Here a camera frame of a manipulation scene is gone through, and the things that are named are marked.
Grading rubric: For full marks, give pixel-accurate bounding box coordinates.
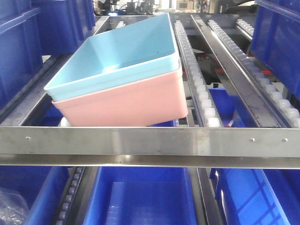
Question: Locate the pink plastic box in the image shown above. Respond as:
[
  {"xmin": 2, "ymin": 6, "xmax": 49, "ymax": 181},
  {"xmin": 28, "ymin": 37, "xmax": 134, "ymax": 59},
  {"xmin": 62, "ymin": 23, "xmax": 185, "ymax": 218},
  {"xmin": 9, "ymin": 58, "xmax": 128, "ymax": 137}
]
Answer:
[{"xmin": 53, "ymin": 67, "xmax": 188, "ymax": 127}]

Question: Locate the light blue plastic box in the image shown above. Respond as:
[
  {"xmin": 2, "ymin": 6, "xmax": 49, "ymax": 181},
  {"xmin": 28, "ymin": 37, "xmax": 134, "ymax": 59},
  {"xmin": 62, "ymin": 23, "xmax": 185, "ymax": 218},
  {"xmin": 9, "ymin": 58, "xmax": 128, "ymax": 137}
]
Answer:
[{"xmin": 44, "ymin": 14, "xmax": 179, "ymax": 101}]

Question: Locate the white roller track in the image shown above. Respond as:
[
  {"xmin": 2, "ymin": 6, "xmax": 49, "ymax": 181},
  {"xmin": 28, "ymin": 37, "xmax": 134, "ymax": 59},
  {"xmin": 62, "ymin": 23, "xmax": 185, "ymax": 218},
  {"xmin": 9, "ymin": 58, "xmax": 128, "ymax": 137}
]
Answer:
[
  {"xmin": 236, "ymin": 19, "xmax": 254, "ymax": 39},
  {"xmin": 208, "ymin": 19, "xmax": 300, "ymax": 128},
  {"xmin": 173, "ymin": 20, "xmax": 223, "ymax": 128}
]

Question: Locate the blue bin lower centre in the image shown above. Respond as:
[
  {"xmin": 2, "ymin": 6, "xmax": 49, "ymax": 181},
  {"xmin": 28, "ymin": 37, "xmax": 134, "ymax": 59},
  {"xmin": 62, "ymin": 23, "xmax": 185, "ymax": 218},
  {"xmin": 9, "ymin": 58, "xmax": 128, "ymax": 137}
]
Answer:
[{"xmin": 83, "ymin": 166, "xmax": 197, "ymax": 225}]

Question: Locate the blue bin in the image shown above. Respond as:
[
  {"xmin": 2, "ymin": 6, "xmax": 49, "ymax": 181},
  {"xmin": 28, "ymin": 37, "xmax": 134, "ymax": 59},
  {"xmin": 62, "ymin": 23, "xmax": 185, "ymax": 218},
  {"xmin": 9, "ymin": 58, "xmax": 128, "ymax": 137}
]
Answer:
[
  {"xmin": 251, "ymin": 0, "xmax": 300, "ymax": 97},
  {"xmin": 210, "ymin": 168, "xmax": 300, "ymax": 225},
  {"xmin": 0, "ymin": 166, "xmax": 69, "ymax": 225},
  {"xmin": 0, "ymin": 0, "xmax": 95, "ymax": 108},
  {"xmin": 83, "ymin": 166, "xmax": 197, "ymax": 225}
]

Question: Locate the blue bin lower right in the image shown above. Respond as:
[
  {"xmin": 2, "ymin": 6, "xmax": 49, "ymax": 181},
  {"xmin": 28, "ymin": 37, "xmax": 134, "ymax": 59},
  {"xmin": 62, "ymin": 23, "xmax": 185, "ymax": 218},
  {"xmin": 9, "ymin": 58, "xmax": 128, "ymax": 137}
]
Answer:
[{"xmin": 210, "ymin": 168, "xmax": 300, "ymax": 225}]

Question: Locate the blue bin lower left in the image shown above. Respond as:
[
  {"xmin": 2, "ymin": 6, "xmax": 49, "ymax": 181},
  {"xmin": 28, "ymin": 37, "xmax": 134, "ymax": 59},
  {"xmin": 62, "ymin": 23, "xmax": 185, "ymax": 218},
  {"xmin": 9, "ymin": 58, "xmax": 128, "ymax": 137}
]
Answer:
[{"xmin": 0, "ymin": 166, "xmax": 69, "ymax": 225}]

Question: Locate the blue bin upper right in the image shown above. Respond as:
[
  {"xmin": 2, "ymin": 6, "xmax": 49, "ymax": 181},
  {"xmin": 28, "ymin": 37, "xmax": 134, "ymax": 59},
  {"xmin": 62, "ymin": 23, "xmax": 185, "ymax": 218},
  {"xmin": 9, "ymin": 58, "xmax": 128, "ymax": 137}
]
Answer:
[{"xmin": 251, "ymin": 0, "xmax": 300, "ymax": 97}]

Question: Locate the blue bin upper left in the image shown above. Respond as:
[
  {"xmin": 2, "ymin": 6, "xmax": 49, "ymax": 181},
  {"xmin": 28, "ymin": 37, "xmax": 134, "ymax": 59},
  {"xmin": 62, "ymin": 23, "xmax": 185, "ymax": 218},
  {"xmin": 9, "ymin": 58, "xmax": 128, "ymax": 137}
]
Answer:
[{"xmin": 0, "ymin": 0, "xmax": 95, "ymax": 108}]

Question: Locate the clear plastic bag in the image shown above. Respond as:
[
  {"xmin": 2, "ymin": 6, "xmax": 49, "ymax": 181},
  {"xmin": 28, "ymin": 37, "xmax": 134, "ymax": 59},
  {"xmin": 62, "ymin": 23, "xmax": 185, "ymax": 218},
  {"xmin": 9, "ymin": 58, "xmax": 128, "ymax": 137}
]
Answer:
[{"xmin": 0, "ymin": 187, "xmax": 29, "ymax": 225}]

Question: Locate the steel flow rack frame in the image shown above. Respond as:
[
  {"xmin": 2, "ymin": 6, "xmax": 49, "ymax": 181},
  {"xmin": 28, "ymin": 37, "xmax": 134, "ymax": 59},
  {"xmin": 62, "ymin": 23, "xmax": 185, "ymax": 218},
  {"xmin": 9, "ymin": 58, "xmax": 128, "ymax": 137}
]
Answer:
[{"xmin": 0, "ymin": 13, "xmax": 300, "ymax": 225}]

